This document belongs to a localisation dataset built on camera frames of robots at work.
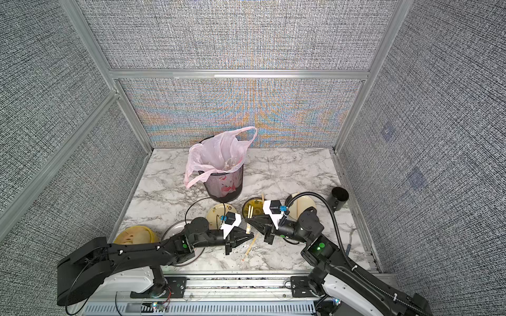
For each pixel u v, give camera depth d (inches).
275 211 21.0
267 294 28.8
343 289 22.6
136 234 32.3
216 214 37.1
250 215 23.9
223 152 36.9
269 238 22.6
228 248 24.7
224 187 33.7
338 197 32.6
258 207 37.4
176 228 34.0
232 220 23.9
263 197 38.2
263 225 23.0
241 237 27.0
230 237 24.8
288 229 22.9
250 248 32.7
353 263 20.1
